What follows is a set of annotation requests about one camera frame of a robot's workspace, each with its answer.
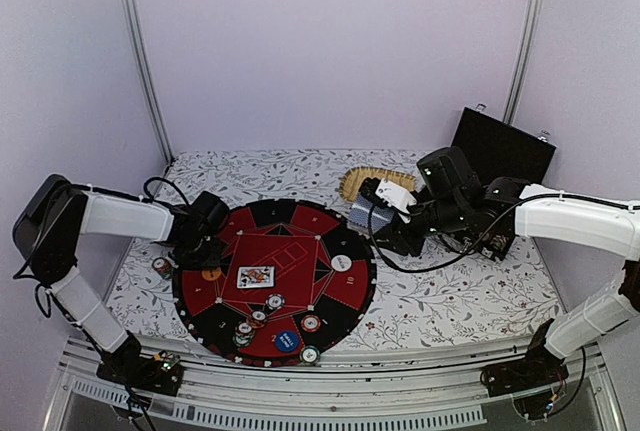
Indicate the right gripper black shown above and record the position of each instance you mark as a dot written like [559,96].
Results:
[403,242]

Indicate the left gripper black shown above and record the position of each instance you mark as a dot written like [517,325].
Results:
[214,259]

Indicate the orange big blind button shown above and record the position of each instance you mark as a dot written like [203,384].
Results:
[211,274]

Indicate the multicolour chip stack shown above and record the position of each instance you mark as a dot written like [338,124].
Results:
[162,267]

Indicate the face-up queen card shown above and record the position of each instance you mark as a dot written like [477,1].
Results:
[255,277]

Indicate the round red black poker mat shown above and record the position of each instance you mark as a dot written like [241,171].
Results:
[298,238]

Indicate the blue white poker chip stack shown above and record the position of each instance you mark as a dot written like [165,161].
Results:
[243,335]

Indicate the white dealer button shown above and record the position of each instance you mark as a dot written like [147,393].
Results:
[341,263]

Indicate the blue small blind button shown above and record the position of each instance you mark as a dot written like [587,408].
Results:
[287,341]

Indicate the red white poker chip stack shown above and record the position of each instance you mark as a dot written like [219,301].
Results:
[310,323]

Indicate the green poker chip stack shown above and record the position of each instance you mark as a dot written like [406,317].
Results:
[309,355]

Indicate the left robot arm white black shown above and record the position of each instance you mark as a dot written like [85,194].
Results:
[47,232]

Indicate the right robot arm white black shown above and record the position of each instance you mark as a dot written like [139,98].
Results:
[521,209]

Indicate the black poker set case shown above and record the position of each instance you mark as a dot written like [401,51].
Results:
[495,150]

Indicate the woven bamboo tray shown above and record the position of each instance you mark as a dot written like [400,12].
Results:
[352,180]

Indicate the aluminium frame post right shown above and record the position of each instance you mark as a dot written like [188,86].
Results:
[531,18]

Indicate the aluminium frame post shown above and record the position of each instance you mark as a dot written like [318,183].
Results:
[143,69]
[531,18]

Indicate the aluminium front rail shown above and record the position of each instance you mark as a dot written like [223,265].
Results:
[407,389]

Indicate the aluminium frame post left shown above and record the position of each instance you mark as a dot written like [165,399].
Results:
[143,69]

